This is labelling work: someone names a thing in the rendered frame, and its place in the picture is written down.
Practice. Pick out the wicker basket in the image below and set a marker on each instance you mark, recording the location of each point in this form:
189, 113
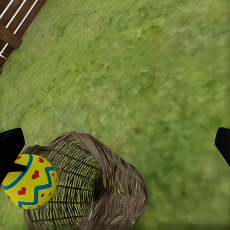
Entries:
118, 207

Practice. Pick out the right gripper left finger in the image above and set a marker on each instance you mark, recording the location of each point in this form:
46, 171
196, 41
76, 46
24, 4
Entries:
11, 144

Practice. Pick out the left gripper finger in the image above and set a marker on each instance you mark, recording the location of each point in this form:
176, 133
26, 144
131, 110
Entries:
18, 168

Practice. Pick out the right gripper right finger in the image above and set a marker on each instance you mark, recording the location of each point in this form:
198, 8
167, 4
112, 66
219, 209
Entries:
222, 142

